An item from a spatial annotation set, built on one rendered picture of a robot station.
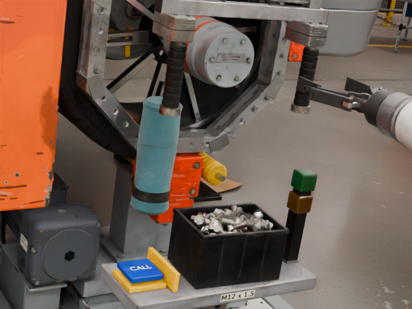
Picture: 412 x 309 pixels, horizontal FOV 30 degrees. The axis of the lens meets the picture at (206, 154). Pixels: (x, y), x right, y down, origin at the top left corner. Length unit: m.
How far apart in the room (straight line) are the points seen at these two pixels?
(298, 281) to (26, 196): 0.59
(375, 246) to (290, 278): 1.45
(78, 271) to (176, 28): 0.70
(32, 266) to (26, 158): 0.40
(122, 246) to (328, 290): 0.83
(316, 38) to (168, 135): 0.39
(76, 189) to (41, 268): 1.26
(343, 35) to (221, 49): 0.98
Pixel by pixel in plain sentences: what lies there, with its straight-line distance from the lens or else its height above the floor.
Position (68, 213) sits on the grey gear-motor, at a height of 0.40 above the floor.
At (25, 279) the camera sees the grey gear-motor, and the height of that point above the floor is 0.23.
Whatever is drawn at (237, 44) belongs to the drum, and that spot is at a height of 0.89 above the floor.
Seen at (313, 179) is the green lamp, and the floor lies 0.65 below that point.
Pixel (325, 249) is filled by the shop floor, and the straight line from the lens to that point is 2.94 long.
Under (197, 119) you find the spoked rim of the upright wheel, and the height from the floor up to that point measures 0.63.
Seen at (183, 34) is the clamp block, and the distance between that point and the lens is 1.53.
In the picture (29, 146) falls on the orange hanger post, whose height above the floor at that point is 0.66.
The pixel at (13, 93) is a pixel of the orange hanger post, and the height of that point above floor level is 0.77.
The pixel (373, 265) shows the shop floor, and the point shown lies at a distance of 2.91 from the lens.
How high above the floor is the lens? 1.18
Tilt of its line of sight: 18 degrees down
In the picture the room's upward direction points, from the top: 9 degrees clockwise
